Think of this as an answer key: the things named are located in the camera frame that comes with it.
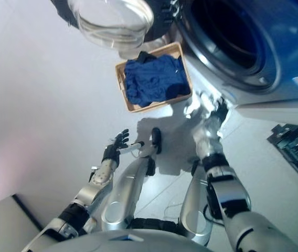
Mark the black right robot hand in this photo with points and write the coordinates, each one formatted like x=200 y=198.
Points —
x=218 y=110

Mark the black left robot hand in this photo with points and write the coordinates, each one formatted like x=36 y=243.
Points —
x=115 y=149

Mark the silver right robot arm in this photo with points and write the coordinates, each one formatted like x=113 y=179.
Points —
x=225 y=189

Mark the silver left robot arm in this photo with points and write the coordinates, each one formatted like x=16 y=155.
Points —
x=96 y=181

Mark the tan laundry basket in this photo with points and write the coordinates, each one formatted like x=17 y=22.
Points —
x=121 y=86

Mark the grey front-load washing machine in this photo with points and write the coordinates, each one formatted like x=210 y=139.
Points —
x=243 y=47

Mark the round glass washing machine door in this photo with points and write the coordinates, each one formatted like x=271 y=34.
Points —
x=112 y=21

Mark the silver left robot leg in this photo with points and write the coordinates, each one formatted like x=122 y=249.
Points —
x=128 y=189

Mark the silver robot leg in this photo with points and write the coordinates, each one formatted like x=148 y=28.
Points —
x=193 y=210
x=128 y=189

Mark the black left robot foot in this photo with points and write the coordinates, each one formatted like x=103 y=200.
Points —
x=156 y=139

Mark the white appliance surround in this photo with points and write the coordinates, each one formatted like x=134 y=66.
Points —
x=277 y=111

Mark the blue garment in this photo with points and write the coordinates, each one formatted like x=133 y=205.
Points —
x=151 y=78

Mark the grey robot torso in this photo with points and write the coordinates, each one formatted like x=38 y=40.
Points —
x=122 y=241

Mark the silver right robot leg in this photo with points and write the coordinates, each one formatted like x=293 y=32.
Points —
x=193 y=210

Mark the black metal frame stand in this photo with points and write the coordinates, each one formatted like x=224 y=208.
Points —
x=293 y=147

